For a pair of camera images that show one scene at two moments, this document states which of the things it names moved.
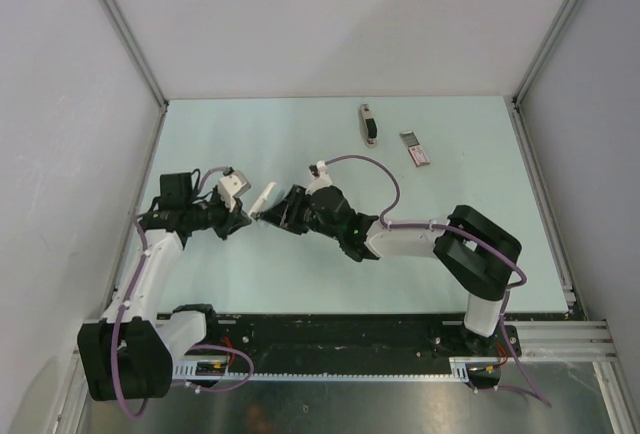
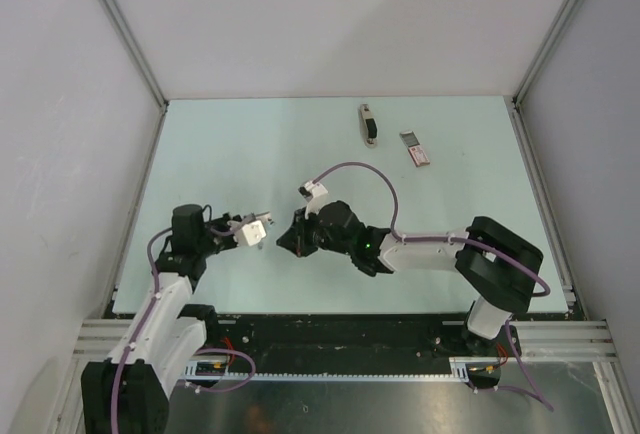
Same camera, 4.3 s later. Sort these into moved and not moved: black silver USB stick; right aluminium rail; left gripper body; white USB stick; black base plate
Moved: white USB stick; left gripper body
Not moved: right aluminium rail; black silver USB stick; black base plate
